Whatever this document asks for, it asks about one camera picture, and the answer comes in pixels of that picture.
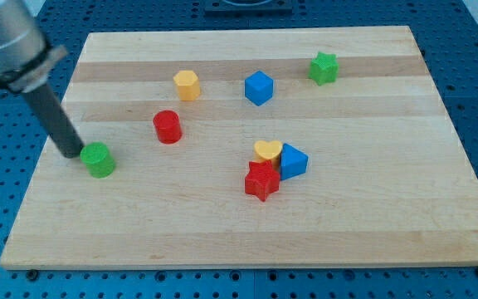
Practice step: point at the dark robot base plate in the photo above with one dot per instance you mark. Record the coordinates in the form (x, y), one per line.
(219, 7)

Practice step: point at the green star block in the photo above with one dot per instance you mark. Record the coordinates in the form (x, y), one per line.
(324, 68)

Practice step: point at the green cylinder block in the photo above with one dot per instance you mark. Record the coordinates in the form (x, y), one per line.
(98, 160)

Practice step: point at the blue cube block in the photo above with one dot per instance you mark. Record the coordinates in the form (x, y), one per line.
(258, 88)

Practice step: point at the wooden board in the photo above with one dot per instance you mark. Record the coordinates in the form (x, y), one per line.
(388, 183)

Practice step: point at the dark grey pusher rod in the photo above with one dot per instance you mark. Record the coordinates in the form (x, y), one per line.
(47, 108)

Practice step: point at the yellow heart block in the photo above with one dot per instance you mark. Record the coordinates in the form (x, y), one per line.
(268, 151)

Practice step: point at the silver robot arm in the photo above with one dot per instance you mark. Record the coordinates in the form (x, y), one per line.
(26, 59)

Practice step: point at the red cylinder block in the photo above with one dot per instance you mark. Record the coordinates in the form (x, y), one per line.
(167, 126)

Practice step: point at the red star block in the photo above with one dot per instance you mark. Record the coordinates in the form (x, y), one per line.
(261, 180)

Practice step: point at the yellow hexagon block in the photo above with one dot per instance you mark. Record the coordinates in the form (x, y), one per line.
(187, 85)

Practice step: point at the blue triangle block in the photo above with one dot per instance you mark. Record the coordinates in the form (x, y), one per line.
(293, 162)

